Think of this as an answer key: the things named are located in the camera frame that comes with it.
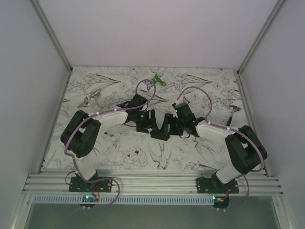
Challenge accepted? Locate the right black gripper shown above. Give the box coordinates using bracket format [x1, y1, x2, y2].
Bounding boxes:
[159, 113, 185, 136]

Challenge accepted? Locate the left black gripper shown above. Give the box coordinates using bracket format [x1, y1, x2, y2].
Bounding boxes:
[134, 110, 159, 134]

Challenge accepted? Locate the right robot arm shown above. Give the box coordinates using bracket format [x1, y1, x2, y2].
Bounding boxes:
[158, 103, 267, 193]

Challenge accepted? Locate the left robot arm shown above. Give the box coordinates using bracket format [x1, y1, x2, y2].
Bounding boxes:
[61, 94, 152, 192]

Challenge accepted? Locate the green toy tool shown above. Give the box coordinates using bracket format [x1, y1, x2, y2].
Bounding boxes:
[152, 74, 166, 86]

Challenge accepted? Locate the floral patterned mat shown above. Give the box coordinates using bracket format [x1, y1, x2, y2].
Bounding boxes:
[43, 67, 247, 170]

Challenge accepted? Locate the silver white small tool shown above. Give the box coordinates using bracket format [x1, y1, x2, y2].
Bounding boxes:
[83, 89, 101, 107]

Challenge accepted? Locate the small hammer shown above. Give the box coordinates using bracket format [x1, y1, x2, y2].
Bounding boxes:
[226, 105, 241, 126]

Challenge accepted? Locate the right controller board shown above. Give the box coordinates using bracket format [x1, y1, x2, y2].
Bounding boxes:
[213, 196, 230, 212]

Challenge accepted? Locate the controller board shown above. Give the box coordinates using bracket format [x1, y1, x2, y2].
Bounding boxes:
[213, 196, 230, 212]
[80, 194, 100, 210]

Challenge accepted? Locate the left controller board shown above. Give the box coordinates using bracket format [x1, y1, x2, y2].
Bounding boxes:
[80, 194, 100, 210]

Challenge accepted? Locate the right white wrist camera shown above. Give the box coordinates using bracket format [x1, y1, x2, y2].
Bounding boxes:
[172, 101, 179, 118]

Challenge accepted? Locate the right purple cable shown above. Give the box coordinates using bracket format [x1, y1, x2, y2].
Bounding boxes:
[175, 87, 265, 178]

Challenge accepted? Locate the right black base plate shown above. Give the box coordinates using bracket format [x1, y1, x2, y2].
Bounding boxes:
[196, 177, 239, 194]

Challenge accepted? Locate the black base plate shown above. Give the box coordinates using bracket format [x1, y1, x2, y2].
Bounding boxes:
[69, 177, 112, 193]
[196, 177, 239, 194]

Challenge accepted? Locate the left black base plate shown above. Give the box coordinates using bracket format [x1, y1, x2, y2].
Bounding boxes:
[69, 177, 112, 193]

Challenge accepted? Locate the aluminium rail frame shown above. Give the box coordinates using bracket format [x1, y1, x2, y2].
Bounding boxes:
[22, 169, 284, 196]

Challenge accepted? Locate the white slotted cable duct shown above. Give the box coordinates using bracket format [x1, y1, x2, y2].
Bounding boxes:
[33, 194, 214, 206]

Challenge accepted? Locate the left frame post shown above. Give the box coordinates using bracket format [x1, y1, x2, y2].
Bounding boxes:
[30, 0, 73, 72]

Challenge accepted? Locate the frame post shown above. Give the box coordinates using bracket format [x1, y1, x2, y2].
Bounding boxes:
[237, 0, 286, 73]
[30, 0, 73, 72]

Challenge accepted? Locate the right frame post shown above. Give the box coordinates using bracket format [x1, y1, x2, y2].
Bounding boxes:
[237, 0, 286, 73]

